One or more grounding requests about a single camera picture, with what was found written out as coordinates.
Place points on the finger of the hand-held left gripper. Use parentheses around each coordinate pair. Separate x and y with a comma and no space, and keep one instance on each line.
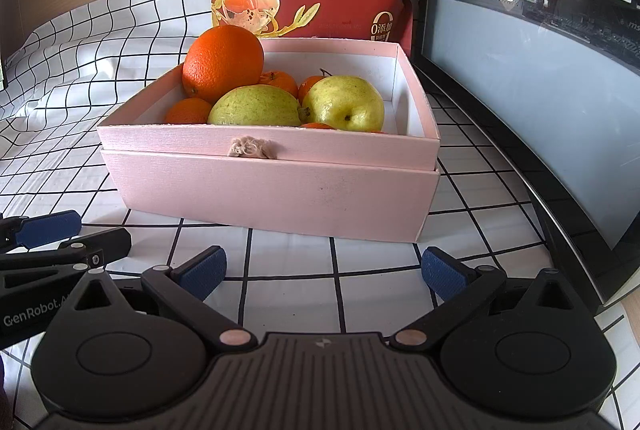
(47,229)
(110,242)

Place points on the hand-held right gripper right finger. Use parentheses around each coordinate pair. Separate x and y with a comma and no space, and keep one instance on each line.
(442,275)

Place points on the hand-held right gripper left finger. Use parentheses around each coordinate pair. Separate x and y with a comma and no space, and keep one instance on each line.
(202,273)

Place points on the pink cardboard box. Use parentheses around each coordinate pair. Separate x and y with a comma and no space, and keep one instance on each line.
(275,195)

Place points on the green oval pear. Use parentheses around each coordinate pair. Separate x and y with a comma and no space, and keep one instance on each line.
(255,107)

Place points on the yellow-green round pear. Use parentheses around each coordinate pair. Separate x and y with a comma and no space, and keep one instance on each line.
(345,102)

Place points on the smooth small orange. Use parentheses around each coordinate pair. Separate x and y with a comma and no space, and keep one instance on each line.
(282,84)

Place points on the large orange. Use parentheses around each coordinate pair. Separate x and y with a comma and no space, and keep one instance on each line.
(222,62)

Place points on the mandarin orange with stem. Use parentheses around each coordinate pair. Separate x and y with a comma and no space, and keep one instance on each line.
(309,88)

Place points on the white black-grid tablecloth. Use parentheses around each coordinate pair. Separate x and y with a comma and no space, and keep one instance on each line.
(100,34)

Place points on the computer monitor right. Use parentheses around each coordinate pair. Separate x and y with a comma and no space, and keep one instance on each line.
(500,74)

